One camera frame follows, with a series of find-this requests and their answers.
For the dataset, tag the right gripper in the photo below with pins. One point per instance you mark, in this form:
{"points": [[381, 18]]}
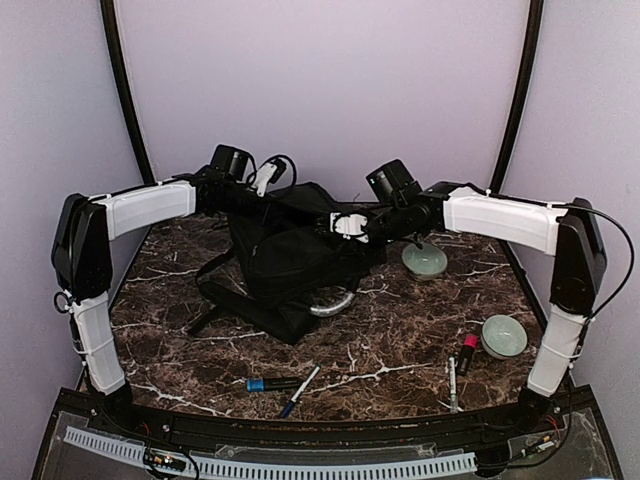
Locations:
{"points": [[379, 256]]}

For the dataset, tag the black student backpack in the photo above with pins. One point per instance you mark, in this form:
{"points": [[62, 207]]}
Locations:
{"points": [[281, 251]]}

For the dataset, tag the black pink highlighter marker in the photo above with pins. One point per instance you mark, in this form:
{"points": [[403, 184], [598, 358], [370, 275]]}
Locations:
{"points": [[466, 354]]}

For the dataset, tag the black blue highlighter marker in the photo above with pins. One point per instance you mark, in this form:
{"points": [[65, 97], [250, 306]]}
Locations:
{"points": [[256, 385]]}

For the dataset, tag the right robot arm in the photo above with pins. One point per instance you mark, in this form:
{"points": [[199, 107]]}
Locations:
{"points": [[568, 232]]}

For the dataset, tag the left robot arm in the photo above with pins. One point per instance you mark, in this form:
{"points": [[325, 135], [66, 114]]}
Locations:
{"points": [[81, 253]]}

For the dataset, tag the far celadon bowl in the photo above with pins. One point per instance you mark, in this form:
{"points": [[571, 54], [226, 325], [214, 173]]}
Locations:
{"points": [[424, 262]]}

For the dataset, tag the celadon bowl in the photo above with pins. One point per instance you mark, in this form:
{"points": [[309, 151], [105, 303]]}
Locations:
{"points": [[503, 337], [424, 262]]}

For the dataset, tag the grey white pen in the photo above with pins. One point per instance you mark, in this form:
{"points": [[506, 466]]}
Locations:
{"points": [[454, 408]]}

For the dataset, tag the near celadon bowl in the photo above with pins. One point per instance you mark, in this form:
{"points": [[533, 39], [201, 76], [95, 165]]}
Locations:
{"points": [[503, 337]]}

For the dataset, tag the blue capped pen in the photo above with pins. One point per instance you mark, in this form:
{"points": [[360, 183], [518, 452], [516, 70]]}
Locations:
{"points": [[290, 406]]}

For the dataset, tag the small circuit board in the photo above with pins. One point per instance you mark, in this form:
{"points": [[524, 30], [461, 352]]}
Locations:
{"points": [[162, 461]]}

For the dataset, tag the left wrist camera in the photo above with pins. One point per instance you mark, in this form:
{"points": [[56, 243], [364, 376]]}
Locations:
{"points": [[267, 174]]}

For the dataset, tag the right black frame post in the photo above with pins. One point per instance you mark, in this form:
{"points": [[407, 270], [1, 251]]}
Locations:
{"points": [[520, 94]]}

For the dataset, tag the black frame post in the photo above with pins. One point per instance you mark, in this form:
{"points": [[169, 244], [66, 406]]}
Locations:
{"points": [[520, 94], [123, 89]]}

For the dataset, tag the white slotted cable duct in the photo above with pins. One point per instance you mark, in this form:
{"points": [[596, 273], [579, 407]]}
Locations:
{"points": [[249, 463]]}

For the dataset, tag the left black frame post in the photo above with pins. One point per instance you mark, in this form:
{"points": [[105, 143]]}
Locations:
{"points": [[123, 89]]}

